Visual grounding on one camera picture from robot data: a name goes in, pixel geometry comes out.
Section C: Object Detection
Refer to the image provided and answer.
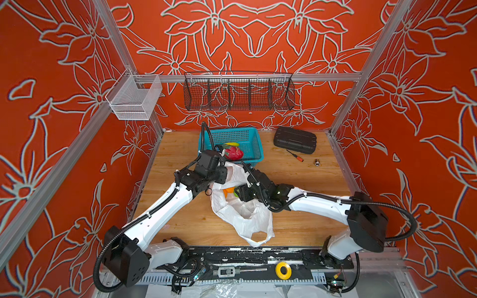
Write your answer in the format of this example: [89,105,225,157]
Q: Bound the white plastic bag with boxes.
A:
[211,162,275,247]

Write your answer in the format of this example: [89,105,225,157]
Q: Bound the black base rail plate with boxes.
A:
[177,246,355,270]

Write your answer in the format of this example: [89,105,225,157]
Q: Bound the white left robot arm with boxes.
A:
[93,166,227,293]

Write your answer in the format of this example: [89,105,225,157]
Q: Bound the black wire wall basket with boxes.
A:
[183,70,296,112]

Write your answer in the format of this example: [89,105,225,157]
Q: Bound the red dragon fruit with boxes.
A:
[224,145,244,161]

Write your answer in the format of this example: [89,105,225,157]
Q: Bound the teal plastic basket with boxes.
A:
[197,127,265,166]

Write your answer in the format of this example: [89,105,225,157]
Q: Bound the black plastic tool case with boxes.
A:
[273,127,317,155]

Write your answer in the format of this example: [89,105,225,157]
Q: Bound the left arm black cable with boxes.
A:
[92,122,217,293]

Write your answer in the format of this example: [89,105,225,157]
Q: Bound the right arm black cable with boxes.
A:
[241,161,418,242]

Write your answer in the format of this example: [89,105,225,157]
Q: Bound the yellow tape roll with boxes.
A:
[275,261,292,280]

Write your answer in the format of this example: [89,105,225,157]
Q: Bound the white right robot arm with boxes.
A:
[234,170,388,261]

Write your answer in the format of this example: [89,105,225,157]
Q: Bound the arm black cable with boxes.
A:
[92,122,217,293]
[241,161,418,242]

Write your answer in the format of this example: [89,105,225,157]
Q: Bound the white wire wall basket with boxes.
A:
[106,68,163,120]

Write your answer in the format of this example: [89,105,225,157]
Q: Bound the red handled screwdriver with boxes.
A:
[286,149,304,162]

